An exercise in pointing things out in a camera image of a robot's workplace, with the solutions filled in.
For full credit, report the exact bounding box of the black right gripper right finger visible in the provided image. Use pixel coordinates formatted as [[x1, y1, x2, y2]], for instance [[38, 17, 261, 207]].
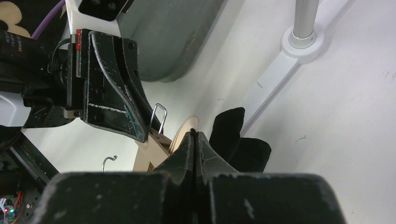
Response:
[[195, 132, 346, 224]]

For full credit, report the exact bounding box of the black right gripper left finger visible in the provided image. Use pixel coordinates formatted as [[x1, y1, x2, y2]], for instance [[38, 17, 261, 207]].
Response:
[[30, 131, 195, 224]]

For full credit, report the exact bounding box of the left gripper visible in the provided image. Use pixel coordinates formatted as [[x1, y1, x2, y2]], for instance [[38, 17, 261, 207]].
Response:
[[64, 29, 161, 142]]

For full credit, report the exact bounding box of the black underwear white waistband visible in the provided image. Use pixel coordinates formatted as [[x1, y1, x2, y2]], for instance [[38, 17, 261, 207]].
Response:
[[195, 107, 271, 176]]

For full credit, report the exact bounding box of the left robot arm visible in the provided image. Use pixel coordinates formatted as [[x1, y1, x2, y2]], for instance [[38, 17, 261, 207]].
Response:
[[0, 29, 152, 142]]

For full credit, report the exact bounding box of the grey plastic basin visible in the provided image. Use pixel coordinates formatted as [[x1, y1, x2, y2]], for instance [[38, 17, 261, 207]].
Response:
[[117, 0, 224, 83]]

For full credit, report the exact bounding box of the black floral plush blanket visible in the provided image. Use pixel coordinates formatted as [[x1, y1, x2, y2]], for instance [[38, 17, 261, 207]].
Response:
[[0, 0, 67, 51]]

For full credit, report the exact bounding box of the white right pole base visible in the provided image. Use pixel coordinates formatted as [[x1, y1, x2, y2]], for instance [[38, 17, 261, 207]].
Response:
[[241, 23, 325, 134]]

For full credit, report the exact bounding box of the right metal rack pole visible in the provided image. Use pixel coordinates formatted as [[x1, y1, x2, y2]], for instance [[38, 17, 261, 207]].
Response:
[[289, 0, 319, 49]]

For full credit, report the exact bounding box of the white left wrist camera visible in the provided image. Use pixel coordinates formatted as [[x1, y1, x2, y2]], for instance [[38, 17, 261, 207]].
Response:
[[65, 0, 134, 37]]

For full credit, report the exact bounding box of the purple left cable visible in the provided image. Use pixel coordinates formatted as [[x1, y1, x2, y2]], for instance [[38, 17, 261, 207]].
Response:
[[31, 0, 66, 40]]

